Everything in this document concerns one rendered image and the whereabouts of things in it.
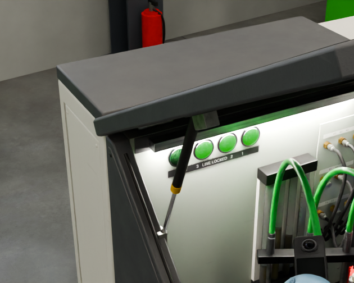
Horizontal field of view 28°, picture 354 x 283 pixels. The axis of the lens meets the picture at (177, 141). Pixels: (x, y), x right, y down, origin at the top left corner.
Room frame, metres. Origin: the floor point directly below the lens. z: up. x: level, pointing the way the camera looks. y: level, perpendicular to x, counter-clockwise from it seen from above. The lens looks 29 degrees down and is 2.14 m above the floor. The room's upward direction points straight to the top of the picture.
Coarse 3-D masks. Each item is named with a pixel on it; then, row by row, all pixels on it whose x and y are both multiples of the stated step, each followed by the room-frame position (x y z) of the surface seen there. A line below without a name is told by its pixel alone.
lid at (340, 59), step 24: (336, 48) 0.64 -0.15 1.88; (264, 72) 0.74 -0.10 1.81; (288, 72) 0.70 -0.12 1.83; (312, 72) 0.66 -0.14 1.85; (336, 72) 0.63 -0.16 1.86; (168, 96) 0.96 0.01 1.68; (192, 96) 0.89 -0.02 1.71; (216, 96) 0.83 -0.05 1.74; (240, 96) 0.78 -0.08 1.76; (264, 96) 0.74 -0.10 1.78; (96, 120) 1.23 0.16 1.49; (120, 120) 1.12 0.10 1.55; (144, 120) 1.03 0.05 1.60; (168, 120) 0.96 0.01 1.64; (216, 120) 0.92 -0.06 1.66
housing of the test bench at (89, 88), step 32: (224, 32) 1.70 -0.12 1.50; (256, 32) 1.70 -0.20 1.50; (288, 32) 1.70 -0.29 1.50; (320, 32) 1.70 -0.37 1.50; (352, 32) 1.77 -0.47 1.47; (64, 64) 1.50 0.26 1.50; (96, 64) 1.50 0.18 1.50; (128, 64) 1.50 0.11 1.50; (160, 64) 1.50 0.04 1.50; (192, 64) 1.50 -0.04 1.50; (224, 64) 1.49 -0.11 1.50; (256, 64) 1.49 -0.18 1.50; (64, 96) 1.46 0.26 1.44; (96, 96) 1.33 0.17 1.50; (128, 96) 1.33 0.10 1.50; (160, 96) 1.33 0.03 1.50; (64, 128) 1.48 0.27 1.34; (96, 160) 1.30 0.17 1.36; (96, 192) 1.32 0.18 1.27; (96, 224) 1.33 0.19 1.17; (96, 256) 1.35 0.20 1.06
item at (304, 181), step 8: (288, 160) 1.20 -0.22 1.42; (280, 168) 1.25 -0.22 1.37; (296, 168) 1.14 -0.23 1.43; (280, 176) 1.27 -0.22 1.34; (304, 176) 1.11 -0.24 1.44; (280, 184) 1.28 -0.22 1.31; (304, 184) 1.09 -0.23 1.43; (304, 192) 1.08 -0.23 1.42; (272, 200) 1.30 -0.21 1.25; (312, 200) 1.05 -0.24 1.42; (272, 208) 1.30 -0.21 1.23; (312, 208) 1.04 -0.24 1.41; (272, 216) 1.30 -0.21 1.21; (312, 216) 1.03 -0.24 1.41; (272, 224) 1.30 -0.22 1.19; (312, 224) 1.02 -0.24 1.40; (272, 232) 1.30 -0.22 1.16; (320, 232) 1.00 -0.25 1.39
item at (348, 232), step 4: (352, 204) 1.30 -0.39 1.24; (352, 208) 1.30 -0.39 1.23; (352, 212) 1.30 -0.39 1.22; (348, 216) 1.31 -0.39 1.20; (352, 216) 1.30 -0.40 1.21; (348, 220) 1.31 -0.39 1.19; (352, 220) 1.30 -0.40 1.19; (348, 224) 1.31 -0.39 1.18; (352, 224) 1.31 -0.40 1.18; (348, 228) 1.31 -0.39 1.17; (352, 228) 1.31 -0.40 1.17; (348, 232) 1.31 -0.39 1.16; (352, 232) 1.31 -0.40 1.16; (344, 236) 1.31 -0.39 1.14; (348, 236) 1.30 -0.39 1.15; (344, 240) 1.31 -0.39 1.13; (348, 240) 1.30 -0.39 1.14; (344, 244) 1.31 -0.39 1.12; (348, 244) 1.30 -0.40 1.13; (344, 248) 1.31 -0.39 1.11; (348, 248) 1.30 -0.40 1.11; (344, 252) 1.31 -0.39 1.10; (348, 252) 1.30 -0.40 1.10
